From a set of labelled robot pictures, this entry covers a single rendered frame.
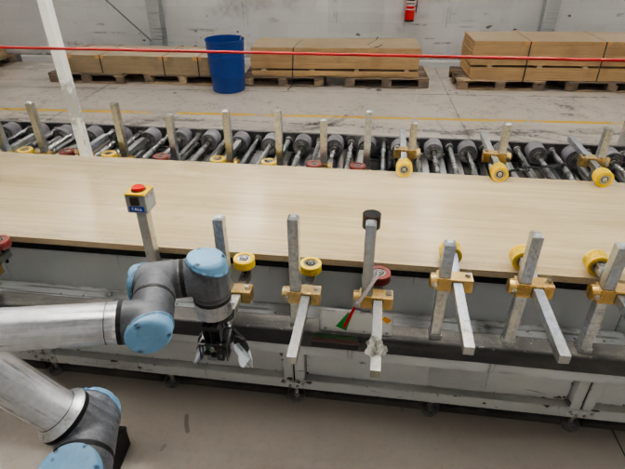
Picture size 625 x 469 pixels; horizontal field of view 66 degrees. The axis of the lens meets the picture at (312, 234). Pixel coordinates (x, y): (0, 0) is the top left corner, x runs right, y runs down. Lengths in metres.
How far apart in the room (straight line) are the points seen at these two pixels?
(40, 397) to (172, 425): 1.16
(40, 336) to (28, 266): 1.40
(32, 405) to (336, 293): 1.11
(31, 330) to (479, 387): 1.85
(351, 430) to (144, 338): 1.52
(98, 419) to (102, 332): 0.47
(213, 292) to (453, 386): 1.47
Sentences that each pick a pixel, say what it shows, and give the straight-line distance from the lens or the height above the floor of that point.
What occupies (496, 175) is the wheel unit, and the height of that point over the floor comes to 0.94.
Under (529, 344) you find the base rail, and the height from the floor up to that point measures 0.70.
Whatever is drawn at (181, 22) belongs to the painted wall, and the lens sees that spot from 9.03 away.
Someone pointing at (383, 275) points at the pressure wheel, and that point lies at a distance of 1.72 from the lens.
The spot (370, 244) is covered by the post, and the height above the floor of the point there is 1.08.
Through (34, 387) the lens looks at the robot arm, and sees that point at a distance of 1.40.
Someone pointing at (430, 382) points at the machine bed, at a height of 0.20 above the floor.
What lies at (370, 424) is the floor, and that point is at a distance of 2.41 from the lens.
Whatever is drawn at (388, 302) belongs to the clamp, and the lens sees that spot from 1.69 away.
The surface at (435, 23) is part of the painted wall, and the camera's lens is 8.59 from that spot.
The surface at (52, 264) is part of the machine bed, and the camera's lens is 2.37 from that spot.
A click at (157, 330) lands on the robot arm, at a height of 1.27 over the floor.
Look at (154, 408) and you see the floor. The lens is 2.58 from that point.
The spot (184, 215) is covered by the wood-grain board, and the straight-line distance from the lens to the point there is 2.15.
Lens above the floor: 1.93
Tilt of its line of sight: 32 degrees down
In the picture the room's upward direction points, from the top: 1 degrees counter-clockwise
